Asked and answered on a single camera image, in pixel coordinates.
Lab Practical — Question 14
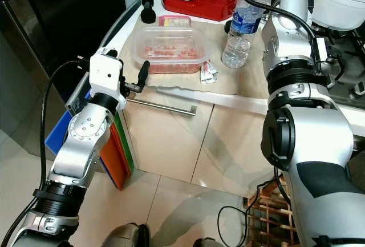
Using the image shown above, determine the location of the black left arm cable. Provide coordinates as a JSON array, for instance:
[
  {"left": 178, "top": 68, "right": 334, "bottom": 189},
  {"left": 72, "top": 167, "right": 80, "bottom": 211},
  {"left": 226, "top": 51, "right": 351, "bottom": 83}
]
[{"left": 6, "top": 59, "right": 95, "bottom": 247}]

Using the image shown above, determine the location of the dark steel tall fridge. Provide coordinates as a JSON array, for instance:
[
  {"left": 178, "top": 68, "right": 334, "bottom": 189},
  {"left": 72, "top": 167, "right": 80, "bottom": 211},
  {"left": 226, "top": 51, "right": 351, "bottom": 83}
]
[{"left": 0, "top": 0, "right": 127, "bottom": 145}]

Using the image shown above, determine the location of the small pink lidded container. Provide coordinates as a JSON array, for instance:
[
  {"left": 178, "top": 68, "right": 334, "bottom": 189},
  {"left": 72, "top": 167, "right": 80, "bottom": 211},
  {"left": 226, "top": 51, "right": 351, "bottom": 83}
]
[{"left": 158, "top": 15, "right": 192, "bottom": 29}]

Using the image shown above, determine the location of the steel gas stove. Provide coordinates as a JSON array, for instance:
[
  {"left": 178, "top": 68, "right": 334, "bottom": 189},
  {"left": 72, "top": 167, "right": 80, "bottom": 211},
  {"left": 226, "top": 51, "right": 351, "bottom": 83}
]
[{"left": 317, "top": 27, "right": 365, "bottom": 111}]

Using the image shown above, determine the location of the robot leg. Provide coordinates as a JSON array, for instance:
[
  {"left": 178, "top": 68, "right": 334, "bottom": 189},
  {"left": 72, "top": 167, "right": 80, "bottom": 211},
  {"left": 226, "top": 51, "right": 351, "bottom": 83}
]
[
  {"left": 104, "top": 223, "right": 150, "bottom": 247},
  {"left": 193, "top": 238, "right": 226, "bottom": 247}
]

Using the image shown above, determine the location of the steel bar cabinet handle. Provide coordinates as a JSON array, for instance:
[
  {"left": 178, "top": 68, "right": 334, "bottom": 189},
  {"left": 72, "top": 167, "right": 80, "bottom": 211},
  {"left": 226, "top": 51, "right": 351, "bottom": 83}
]
[{"left": 127, "top": 98, "right": 199, "bottom": 116}]

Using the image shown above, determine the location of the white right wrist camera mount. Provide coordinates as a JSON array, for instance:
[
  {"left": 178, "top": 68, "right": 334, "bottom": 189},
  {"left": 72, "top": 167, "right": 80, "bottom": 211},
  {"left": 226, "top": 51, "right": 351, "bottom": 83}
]
[{"left": 313, "top": 0, "right": 365, "bottom": 32}]

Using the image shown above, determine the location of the beige place mat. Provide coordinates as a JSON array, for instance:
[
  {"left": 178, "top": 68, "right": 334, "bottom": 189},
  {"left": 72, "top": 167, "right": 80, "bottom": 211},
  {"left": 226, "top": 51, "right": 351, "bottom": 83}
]
[{"left": 125, "top": 14, "right": 273, "bottom": 100}]

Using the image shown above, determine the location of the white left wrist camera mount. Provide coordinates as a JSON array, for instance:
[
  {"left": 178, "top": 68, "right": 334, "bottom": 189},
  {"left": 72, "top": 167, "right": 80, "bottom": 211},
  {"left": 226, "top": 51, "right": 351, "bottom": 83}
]
[{"left": 88, "top": 53, "right": 126, "bottom": 100}]

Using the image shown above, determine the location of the robot left leg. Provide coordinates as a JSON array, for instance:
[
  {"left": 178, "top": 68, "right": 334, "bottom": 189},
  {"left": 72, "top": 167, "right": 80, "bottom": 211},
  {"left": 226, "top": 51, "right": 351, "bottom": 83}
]
[{"left": 104, "top": 223, "right": 150, "bottom": 247}]

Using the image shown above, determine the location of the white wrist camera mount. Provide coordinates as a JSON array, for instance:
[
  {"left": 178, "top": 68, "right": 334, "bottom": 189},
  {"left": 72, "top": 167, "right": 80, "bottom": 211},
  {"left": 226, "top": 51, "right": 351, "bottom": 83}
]
[
  {"left": 88, "top": 53, "right": 126, "bottom": 100},
  {"left": 313, "top": 0, "right": 365, "bottom": 32}
]

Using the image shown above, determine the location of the green flat board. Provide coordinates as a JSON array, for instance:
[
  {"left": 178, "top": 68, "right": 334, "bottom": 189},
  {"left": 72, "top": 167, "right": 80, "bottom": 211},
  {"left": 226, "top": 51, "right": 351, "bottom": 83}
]
[{"left": 113, "top": 112, "right": 136, "bottom": 175}]

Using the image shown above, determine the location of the clear water bottle blue label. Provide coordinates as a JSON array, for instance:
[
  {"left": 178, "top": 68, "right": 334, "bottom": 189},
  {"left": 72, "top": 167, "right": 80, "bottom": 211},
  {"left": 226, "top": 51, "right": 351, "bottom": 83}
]
[{"left": 221, "top": 0, "right": 273, "bottom": 70}]

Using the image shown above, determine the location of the black power cable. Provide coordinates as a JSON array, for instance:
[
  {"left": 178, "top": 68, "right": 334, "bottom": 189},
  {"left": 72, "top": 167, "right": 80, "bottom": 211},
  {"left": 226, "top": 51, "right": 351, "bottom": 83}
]
[{"left": 217, "top": 167, "right": 291, "bottom": 247}]

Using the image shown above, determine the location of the black tamper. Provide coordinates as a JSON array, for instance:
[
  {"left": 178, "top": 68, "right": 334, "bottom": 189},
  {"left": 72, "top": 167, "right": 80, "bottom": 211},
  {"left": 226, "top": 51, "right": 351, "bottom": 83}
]
[{"left": 140, "top": 0, "right": 158, "bottom": 24}]

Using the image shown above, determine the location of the wooden slatted rack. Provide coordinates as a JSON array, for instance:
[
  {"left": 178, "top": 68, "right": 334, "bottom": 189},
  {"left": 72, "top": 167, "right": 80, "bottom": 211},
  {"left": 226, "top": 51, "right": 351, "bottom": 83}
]
[{"left": 245, "top": 179, "right": 320, "bottom": 247}]

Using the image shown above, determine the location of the blue flat board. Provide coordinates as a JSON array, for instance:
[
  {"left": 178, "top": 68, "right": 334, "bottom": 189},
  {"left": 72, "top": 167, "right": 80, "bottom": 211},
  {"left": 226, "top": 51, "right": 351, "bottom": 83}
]
[{"left": 44, "top": 124, "right": 89, "bottom": 157}]

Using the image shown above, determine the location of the clear plastic food container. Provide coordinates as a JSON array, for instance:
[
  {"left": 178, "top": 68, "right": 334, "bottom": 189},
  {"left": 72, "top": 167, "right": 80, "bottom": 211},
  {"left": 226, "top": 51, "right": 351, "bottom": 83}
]
[{"left": 133, "top": 26, "right": 211, "bottom": 75}]

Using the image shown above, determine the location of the robot right leg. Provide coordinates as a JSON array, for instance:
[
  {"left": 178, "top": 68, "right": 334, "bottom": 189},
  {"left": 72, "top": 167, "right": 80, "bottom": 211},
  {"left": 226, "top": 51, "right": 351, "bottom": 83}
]
[{"left": 193, "top": 238, "right": 226, "bottom": 247}]

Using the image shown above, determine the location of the orange flat board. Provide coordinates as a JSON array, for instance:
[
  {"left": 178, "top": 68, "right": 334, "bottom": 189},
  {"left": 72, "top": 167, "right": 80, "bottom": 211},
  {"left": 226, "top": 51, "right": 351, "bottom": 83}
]
[{"left": 98, "top": 119, "right": 131, "bottom": 192}]

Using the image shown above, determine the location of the red white small packet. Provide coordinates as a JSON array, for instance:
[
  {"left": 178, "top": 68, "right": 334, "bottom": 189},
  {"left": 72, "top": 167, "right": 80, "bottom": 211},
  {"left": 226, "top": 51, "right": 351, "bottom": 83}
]
[{"left": 200, "top": 62, "right": 220, "bottom": 84}]

